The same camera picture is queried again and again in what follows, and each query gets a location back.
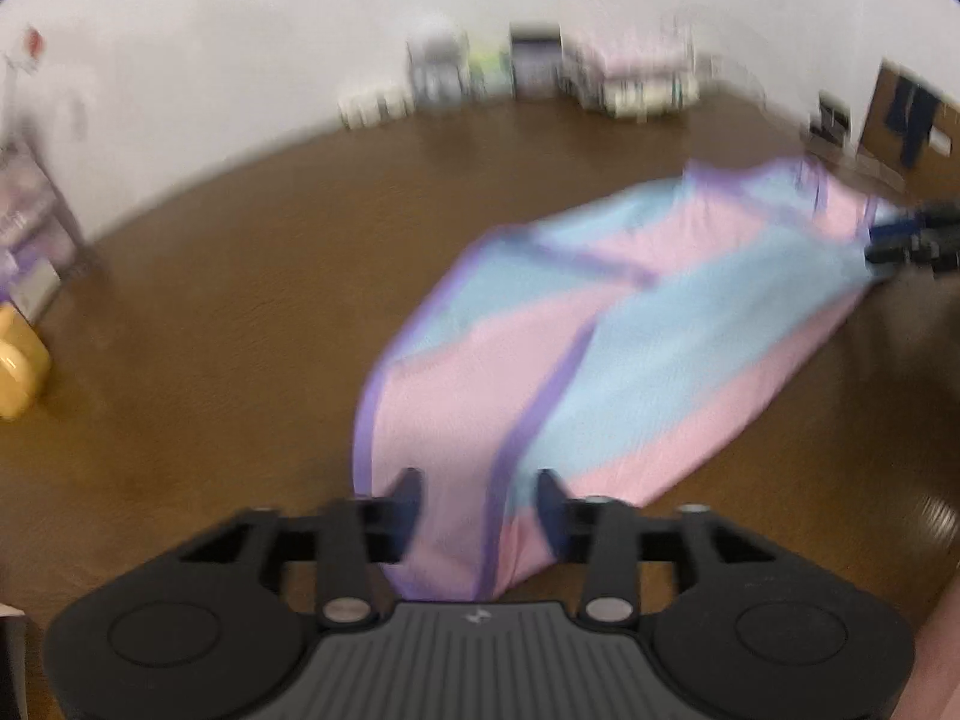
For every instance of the wooden chair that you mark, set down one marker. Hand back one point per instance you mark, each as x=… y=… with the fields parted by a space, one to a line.
x=935 y=176

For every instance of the pink floral folded cloth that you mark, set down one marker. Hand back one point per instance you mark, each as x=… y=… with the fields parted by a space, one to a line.
x=596 y=60

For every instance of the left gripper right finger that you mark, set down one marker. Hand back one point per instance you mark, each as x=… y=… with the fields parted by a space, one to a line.
x=733 y=624

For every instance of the purple tissue box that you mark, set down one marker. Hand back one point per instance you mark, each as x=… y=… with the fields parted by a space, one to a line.
x=29 y=284

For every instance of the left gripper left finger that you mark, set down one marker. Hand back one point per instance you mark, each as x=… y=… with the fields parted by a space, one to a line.
x=220 y=624

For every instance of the purple box with black charger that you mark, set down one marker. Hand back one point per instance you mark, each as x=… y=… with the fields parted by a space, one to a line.
x=536 y=59

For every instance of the pink artificial flowers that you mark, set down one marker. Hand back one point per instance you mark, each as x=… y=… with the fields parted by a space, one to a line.
x=25 y=55

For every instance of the cream green-flower folded cloth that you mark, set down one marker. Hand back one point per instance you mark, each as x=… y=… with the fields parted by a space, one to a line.
x=640 y=99

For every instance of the small green white boxes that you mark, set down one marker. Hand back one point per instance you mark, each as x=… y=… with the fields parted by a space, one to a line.
x=491 y=75

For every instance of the pink blue purple garment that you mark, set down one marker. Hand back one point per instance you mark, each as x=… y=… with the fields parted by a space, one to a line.
x=620 y=345

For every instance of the yellow mug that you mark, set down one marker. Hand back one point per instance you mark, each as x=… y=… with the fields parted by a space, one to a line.
x=24 y=363

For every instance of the dark blue cloth on chair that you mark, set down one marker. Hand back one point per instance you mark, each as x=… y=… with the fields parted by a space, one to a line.
x=911 y=116

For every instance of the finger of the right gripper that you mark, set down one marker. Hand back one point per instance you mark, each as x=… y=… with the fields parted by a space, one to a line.
x=897 y=227
x=898 y=252

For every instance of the black phone holder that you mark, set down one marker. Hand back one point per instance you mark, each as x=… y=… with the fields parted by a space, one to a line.
x=832 y=121

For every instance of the white robot figurine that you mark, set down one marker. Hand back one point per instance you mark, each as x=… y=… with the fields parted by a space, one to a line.
x=438 y=65

